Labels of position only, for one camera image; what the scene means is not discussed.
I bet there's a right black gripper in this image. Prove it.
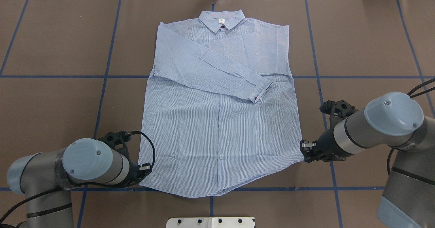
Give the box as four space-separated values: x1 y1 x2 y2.
300 130 347 163

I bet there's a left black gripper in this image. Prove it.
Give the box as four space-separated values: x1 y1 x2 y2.
126 163 152 186

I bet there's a light blue striped shirt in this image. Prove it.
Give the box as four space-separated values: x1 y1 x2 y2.
140 10 303 198

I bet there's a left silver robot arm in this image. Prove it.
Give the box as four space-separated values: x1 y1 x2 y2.
1 138 154 228

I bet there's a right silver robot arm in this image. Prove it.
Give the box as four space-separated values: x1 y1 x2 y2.
300 92 435 228

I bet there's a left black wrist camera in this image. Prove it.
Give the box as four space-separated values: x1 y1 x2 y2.
97 131 140 157

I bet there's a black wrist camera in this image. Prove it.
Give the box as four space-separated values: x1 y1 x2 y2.
97 131 140 157
319 101 358 128

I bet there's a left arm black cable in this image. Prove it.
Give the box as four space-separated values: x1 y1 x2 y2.
134 131 156 174

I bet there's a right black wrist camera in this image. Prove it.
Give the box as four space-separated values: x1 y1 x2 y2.
319 101 358 128

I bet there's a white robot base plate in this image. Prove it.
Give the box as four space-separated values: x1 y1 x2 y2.
166 217 256 228

